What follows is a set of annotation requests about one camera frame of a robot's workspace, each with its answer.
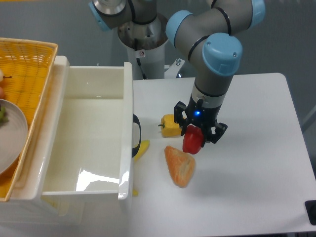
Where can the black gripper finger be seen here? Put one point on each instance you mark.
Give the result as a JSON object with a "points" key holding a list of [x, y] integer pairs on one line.
{"points": [[212, 133], [178, 111]]}

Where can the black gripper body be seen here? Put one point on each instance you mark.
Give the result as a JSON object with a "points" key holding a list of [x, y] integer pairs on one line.
{"points": [[199, 116]]}

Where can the red bell pepper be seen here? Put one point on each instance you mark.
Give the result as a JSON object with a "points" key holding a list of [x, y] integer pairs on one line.
{"points": [[193, 139]]}

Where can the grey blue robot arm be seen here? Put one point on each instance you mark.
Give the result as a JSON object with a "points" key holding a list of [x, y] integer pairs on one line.
{"points": [[207, 41]]}

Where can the yellow bell pepper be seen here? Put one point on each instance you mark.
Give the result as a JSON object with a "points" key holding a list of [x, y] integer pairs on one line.
{"points": [[168, 127]]}

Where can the white upper drawer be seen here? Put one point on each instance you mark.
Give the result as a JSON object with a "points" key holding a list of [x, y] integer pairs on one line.
{"points": [[92, 151]]}

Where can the yellow banana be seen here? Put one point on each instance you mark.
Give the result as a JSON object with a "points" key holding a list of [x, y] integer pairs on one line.
{"points": [[144, 145]]}

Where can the orange bread loaf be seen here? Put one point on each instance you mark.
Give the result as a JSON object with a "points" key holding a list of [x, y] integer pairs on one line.
{"points": [[181, 166]]}

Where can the black corner device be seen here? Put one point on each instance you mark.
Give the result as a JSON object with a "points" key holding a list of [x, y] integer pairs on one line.
{"points": [[310, 206]]}

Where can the yellow woven basket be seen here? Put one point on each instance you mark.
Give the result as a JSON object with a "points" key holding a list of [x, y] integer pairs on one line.
{"points": [[29, 64]]}

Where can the grey plate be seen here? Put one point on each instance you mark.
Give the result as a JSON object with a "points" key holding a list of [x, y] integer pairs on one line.
{"points": [[13, 135]]}

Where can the green grapes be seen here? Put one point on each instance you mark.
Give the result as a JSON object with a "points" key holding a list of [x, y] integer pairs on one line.
{"points": [[3, 116]]}

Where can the pink fruit in basket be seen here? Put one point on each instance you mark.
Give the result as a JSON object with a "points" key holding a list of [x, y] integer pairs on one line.
{"points": [[2, 93]]}

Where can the white fruit with stem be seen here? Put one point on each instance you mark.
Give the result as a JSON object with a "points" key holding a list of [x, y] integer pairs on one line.
{"points": [[3, 76]]}

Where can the black drawer handle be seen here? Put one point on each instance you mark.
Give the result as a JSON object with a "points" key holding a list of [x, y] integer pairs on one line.
{"points": [[136, 135]]}

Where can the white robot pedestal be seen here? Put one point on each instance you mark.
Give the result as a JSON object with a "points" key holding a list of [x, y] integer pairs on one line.
{"points": [[145, 46]]}

